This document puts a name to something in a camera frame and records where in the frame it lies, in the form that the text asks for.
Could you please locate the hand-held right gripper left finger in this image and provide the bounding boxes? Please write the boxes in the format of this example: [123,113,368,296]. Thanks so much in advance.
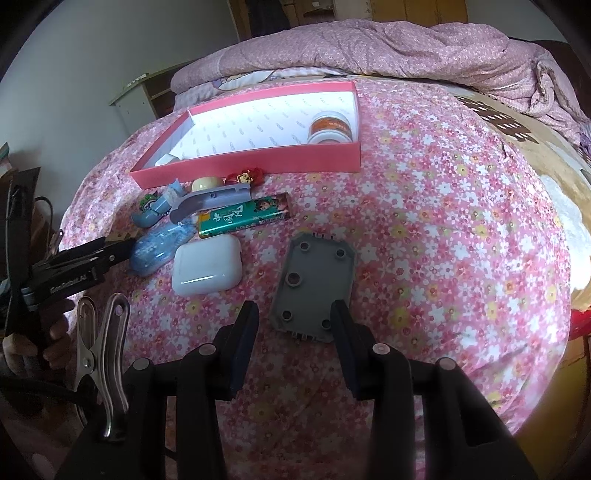
[55,300,260,480]

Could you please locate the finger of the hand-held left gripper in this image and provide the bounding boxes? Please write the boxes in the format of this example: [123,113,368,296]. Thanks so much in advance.
[34,236,138,278]

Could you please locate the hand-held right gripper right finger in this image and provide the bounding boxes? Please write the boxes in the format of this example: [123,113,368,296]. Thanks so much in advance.
[330,299,539,480]

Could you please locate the blue correction tape dispenser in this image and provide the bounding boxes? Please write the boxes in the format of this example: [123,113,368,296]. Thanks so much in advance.
[128,224,197,276]

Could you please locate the blue curved plastic toy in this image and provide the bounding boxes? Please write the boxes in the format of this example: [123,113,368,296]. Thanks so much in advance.
[130,182,185,228]

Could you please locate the grey plastic plate with holes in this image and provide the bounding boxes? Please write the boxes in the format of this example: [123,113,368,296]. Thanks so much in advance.
[270,232,356,344]

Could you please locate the white earbud case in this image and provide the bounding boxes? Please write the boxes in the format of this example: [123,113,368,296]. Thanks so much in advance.
[172,235,243,296]

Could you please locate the grey-purple plastic handle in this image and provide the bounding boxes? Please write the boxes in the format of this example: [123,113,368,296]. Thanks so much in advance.
[169,184,252,225]

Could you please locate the green printed pack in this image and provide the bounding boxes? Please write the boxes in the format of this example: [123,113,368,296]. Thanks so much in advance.
[198,192,291,239]

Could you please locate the pink cardboard box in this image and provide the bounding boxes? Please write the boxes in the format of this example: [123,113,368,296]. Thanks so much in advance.
[129,80,362,189]

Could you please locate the person's left hand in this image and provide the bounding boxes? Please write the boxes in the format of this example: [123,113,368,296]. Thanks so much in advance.
[0,300,77,376]

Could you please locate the metal spring clip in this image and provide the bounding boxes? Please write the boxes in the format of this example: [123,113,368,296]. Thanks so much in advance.
[76,294,131,441]

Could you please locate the dark wooden furniture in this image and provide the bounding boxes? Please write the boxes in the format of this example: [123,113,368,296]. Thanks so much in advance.
[0,167,43,278]

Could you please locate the small red and gold toy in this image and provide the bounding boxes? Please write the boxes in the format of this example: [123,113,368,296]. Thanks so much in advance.
[225,168,266,188]

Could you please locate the bedside cabinet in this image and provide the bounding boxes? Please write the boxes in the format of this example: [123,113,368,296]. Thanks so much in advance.
[108,60,199,134]

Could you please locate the white jar with orange label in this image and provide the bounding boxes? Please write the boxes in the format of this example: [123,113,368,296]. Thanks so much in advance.
[308,111,354,144]

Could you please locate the cartoon print pillow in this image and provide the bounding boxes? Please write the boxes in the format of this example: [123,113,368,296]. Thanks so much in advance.
[178,68,342,108]

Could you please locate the red item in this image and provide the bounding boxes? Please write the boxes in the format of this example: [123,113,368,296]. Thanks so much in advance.
[570,309,591,365]

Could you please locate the dark hanging clothing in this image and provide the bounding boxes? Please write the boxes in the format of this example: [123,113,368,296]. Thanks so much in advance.
[265,0,289,33]

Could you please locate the pink floral quilt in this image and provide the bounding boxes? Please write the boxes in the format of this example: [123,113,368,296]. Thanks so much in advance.
[171,18,591,153]

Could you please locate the black cable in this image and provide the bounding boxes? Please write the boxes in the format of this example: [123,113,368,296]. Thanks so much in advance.
[33,196,63,241]

